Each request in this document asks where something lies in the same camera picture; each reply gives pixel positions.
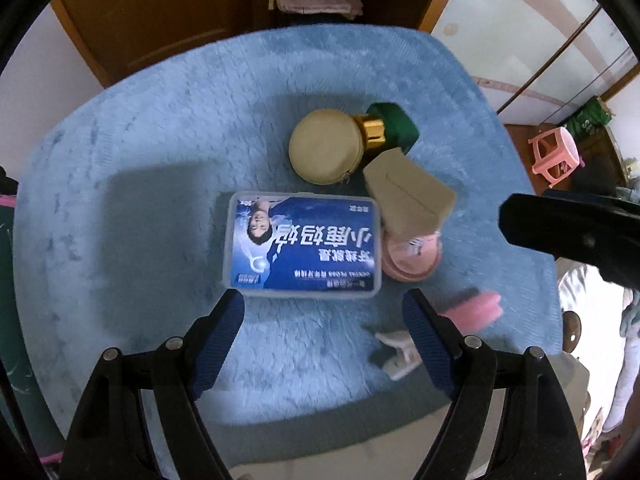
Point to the blue labelled plastic box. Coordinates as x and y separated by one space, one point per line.
305 250

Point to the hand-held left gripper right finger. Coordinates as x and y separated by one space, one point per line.
432 350

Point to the green package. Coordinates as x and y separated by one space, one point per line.
587 117

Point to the pink round jar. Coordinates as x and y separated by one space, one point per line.
410 260

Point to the beige round pouch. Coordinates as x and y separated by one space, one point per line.
322 145

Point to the dotted white cloth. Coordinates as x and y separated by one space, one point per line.
575 285

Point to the beige wedge box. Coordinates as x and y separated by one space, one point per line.
405 195

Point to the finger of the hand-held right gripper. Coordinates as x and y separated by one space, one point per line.
550 225

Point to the blue plush table cloth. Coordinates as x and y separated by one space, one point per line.
125 160

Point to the floral sliding door wardrobe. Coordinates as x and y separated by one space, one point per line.
525 35

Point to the pink plastic stool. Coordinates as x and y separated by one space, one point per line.
555 155

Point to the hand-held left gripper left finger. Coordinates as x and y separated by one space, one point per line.
217 345

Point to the green chalkboard with pink frame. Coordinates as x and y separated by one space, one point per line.
10 260

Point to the wooden door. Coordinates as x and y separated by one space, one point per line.
150 10

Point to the green bottle with gold cap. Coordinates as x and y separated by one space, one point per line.
397 127

